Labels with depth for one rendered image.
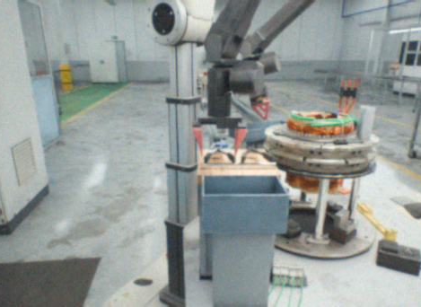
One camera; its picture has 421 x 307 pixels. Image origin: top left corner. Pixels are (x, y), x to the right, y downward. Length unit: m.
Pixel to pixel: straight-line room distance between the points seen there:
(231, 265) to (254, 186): 0.18
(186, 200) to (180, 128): 0.29
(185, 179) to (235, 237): 0.58
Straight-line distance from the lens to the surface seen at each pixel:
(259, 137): 1.16
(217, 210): 0.61
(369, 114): 0.96
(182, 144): 1.17
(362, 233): 1.08
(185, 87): 1.13
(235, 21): 0.69
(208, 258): 0.80
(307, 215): 1.16
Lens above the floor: 1.32
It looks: 18 degrees down
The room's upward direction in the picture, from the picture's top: straight up
